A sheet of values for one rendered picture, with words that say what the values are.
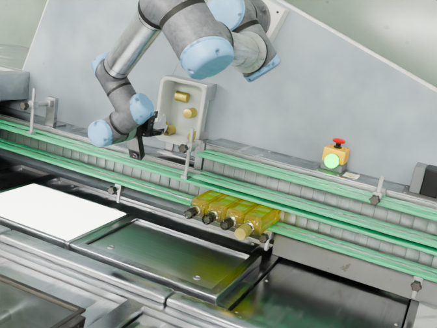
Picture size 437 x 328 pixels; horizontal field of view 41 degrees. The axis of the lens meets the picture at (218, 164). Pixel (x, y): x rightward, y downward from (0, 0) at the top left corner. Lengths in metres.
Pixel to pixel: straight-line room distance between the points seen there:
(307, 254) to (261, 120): 0.47
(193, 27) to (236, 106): 0.75
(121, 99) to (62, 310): 0.57
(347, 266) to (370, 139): 0.40
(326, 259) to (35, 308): 0.88
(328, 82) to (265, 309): 0.74
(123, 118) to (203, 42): 0.43
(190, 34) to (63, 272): 0.73
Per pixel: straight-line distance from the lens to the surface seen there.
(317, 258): 1.87
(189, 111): 2.00
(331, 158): 1.81
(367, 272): 1.85
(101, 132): 1.63
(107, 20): 2.23
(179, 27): 1.29
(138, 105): 1.58
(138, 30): 1.44
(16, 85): 2.42
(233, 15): 1.69
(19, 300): 1.53
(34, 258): 1.69
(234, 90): 1.99
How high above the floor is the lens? 2.58
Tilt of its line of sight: 64 degrees down
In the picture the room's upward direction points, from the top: 113 degrees counter-clockwise
